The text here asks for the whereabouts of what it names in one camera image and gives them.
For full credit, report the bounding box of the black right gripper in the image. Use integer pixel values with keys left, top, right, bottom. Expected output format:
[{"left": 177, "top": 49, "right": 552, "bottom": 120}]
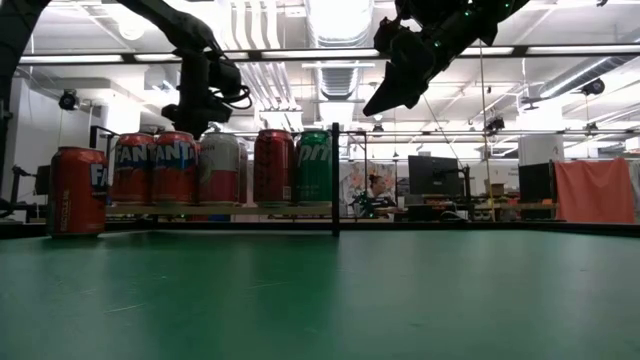
[{"left": 363, "top": 0, "right": 501, "bottom": 117}]

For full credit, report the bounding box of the orange cloth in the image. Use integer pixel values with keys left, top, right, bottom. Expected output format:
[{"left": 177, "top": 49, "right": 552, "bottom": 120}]
[{"left": 553, "top": 157, "right": 637, "bottom": 225}]

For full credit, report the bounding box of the black frame rod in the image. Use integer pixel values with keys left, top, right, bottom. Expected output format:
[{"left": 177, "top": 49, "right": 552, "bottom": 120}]
[{"left": 88, "top": 124, "right": 121, "bottom": 151}]

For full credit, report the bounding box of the black monitor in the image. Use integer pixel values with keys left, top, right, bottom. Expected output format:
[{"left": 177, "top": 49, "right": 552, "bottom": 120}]
[
  {"left": 407, "top": 154, "right": 461, "bottom": 197},
  {"left": 518, "top": 162, "right": 556, "bottom": 204}
]

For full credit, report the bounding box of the ceiling air vent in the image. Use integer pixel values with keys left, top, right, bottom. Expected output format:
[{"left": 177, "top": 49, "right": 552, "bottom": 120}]
[{"left": 319, "top": 66, "right": 359, "bottom": 101}]

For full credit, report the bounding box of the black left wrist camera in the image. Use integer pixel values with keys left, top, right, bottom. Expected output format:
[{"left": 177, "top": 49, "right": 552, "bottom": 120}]
[{"left": 209, "top": 55, "right": 247, "bottom": 101}]

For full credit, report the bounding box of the wooden background desk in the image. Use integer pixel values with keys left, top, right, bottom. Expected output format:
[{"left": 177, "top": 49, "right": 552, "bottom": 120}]
[{"left": 399, "top": 199, "right": 560, "bottom": 224}]

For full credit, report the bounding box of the green Sprite can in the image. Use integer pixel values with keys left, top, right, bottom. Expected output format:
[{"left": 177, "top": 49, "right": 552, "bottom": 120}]
[{"left": 293, "top": 129, "right": 334, "bottom": 206}]

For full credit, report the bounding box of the black aluminium table frame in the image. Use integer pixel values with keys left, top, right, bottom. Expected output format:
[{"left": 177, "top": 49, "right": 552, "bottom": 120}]
[{"left": 0, "top": 217, "right": 640, "bottom": 239}]

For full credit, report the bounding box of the green table mat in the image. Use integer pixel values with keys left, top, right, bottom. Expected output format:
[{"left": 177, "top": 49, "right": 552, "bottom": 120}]
[{"left": 0, "top": 227, "right": 640, "bottom": 360}]

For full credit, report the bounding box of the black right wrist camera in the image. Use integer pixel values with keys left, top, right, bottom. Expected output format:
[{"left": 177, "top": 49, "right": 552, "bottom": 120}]
[{"left": 373, "top": 16, "right": 426, "bottom": 64}]

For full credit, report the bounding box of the white pink soda can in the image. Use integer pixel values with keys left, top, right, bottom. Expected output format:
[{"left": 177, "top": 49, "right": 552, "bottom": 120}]
[{"left": 197, "top": 131, "right": 242, "bottom": 206}]

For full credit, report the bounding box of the red Star Wars Coca-Cola can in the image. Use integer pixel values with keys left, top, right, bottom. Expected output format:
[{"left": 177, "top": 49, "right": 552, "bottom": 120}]
[{"left": 252, "top": 128, "right": 296, "bottom": 207}]

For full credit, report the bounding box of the overhead rig crossbar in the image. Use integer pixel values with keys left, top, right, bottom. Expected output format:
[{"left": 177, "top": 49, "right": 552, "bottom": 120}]
[{"left": 17, "top": 43, "right": 640, "bottom": 65}]

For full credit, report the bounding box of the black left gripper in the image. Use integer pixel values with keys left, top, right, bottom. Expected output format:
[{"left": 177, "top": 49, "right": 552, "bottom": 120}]
[{"left": 160, "top": 47, "right": 235, "bottom": 141}]

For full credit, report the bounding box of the red Fanta strawberry can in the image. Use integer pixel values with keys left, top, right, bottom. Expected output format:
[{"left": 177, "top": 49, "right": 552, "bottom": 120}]
[
  {"left": 109, "top": 132, "right": 157, "bottom": 205},
  {"left": 47, "top": 145, "right": 110, "bottom": 239},
  {"left": 151, "top": 130, "right": 200, "bottom": 206}
]

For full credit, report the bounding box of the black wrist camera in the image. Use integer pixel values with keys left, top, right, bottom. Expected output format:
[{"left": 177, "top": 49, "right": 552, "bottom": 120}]
[
  {"left": 209, "top": 55, "right": 247, "bottom": 101},
  {"left": 373, "top": 16, "right": 426, "bottom": 64}
]

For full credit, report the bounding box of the black shelf end post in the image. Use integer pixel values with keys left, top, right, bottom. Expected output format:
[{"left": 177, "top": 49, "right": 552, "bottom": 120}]
[{"left": 327, "top": 121, "right": 342, "bottom": 238}]

